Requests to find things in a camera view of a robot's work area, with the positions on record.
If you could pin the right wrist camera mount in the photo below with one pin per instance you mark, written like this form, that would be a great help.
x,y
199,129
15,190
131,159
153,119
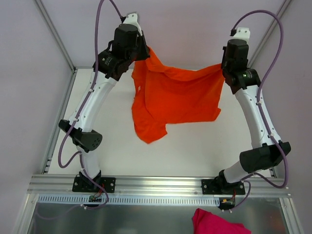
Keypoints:
x,y
241,33

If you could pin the aluminium frame post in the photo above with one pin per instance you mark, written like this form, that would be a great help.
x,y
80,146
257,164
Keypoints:
x,y
55,35
260,47

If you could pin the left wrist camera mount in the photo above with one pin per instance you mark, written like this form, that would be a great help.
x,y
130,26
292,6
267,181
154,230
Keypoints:
x,y
133,19

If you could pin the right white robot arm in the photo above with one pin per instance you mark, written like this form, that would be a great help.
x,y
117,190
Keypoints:
x,y
268,150

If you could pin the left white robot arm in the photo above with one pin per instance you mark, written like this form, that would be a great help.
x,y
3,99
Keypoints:
x,y
107,71

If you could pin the slotted white cable duct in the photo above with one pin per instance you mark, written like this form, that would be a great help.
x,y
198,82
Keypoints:
x,y
131,200

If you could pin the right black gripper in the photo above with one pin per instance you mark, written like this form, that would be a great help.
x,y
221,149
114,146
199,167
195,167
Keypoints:
x,y
224,64

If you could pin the orange t-shirt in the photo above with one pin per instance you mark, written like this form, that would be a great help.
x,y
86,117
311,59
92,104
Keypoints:
x,y
169,95

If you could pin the left aluminium frame post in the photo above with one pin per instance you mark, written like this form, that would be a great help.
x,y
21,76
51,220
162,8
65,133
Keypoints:
x,y
55,35

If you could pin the pink t-shirt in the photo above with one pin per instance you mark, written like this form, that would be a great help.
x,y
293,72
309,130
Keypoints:
x,y
205,222

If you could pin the aluminium mounting rail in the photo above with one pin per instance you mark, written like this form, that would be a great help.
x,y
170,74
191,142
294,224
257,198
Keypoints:
x,y
148,185

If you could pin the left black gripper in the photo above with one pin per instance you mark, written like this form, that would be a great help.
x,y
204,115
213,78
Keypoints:
x,y
144,51

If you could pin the right aluminium frame post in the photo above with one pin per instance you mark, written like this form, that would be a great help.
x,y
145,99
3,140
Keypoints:
x,y
260,47

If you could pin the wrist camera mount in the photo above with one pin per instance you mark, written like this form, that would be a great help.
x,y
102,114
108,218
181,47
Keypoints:
x,y
133,19
241,33

